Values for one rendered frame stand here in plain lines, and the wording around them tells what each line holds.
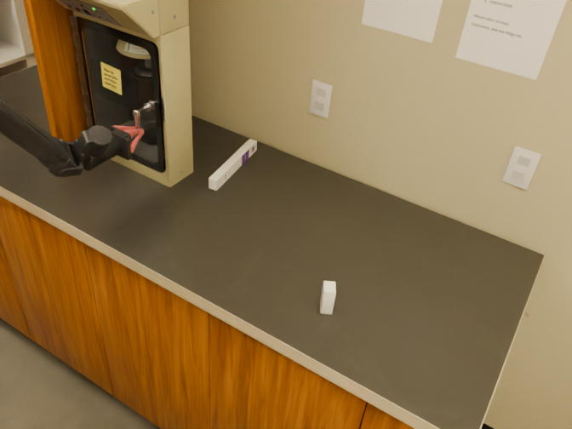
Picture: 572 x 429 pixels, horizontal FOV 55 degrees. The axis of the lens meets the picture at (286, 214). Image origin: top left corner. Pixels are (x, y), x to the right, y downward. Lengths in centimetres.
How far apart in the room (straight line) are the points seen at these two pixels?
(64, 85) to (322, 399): 117
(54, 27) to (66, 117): 28
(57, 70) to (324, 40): 79
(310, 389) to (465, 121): 83
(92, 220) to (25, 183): 28
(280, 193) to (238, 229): 22
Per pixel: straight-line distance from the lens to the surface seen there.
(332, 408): 141
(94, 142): 142
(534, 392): 215
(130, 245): 152
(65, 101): 184
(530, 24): 151
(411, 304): 143
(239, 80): 195
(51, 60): 177
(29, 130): 130
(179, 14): 153
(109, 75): 168
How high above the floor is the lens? 193
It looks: 38 degrees down
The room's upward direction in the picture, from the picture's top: 6 degrees clockwise
